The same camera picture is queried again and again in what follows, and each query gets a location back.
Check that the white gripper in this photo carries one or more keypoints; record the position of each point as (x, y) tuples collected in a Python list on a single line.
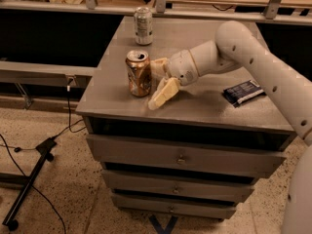
[(182, 66)]

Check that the orange soda can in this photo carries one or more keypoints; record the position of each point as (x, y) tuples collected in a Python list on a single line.
[(139, 73)]

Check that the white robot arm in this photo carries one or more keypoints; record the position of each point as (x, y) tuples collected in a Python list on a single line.
[(235, 46)]

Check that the silver soda can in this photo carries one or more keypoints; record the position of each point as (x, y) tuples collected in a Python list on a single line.
[(143, 26)]

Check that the dark blue snack packet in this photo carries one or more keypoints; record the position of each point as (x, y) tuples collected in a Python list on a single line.
[(240, 93)]

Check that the grey drawer cabinet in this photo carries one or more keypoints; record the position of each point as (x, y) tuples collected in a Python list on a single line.
[(196, 155)]

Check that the black stand leg with wheels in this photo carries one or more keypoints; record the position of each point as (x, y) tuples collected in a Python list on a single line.
[(24, 182)]

